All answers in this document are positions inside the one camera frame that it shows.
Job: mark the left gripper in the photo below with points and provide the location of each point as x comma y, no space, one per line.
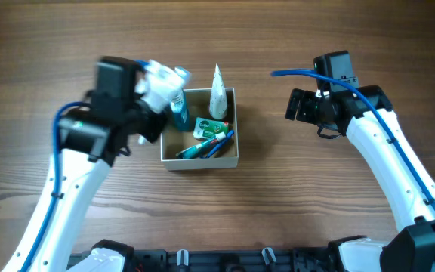
153,123

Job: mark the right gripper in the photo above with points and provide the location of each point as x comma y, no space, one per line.
298,106

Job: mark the blue mouthwash bottle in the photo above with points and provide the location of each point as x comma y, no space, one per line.
180,111

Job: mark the small toothpaste tube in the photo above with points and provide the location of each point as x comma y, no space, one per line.
198,149

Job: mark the green soap box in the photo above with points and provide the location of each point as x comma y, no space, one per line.
207,128

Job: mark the white cream tube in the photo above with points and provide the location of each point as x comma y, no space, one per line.
218,98

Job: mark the blue disposable razor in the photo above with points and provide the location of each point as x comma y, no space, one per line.
219,145

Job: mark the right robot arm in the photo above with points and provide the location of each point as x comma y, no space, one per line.
366,118

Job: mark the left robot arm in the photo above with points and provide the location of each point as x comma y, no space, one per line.
87,137

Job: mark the white cardboard box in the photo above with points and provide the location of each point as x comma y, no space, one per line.
173,141

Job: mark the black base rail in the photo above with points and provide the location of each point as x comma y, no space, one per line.
266,259

